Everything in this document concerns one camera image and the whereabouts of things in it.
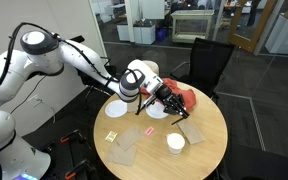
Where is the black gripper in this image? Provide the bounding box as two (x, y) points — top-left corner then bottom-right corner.
(154, 83), (190, 118)

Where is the glass display case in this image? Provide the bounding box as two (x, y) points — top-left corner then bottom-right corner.
(170, 9), (216, 44)

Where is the blue bin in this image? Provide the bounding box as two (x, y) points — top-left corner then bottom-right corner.
(155, 27), (168, 42)

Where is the black mesh office chair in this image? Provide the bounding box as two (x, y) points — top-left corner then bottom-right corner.
(169, 37), (236, 101)

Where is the white counter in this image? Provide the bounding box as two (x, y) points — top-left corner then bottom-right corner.
(264, 7), (288, 57)

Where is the white paper plate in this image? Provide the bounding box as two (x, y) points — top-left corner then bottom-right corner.
(145, 100), (170, 120)
(104, 99), (129, 119)

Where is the orange black clamp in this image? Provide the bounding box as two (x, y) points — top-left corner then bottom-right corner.
(59, 129), (87, 145)
(64, 158), (97, 180)

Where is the white paper cup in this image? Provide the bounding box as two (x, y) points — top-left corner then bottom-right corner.
(166, 132), (186, 156)

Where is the wooden door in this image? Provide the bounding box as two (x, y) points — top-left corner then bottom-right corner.
(228, 0), (278, 54)

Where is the yellow packet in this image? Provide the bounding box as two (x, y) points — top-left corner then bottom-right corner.
(104, 130), (118, 143)

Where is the pink packet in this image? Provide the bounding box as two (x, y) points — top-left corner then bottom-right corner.
(144, 126), (155, 136)

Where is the red cloth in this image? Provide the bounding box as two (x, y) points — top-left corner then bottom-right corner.
(140, 78), (197, 113)

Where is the white low cabinet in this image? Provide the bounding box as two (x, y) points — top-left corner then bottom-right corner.
(116, 21), (157, 46)

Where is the white wall outlet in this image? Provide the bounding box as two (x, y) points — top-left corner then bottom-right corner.
(28, 94), (43, 108)

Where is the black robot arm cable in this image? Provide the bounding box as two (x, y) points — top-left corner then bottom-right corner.
(0, 21), (145, 116)

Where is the black padded chair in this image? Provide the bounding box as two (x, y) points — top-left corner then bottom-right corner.
(217, 143), (288, 180)

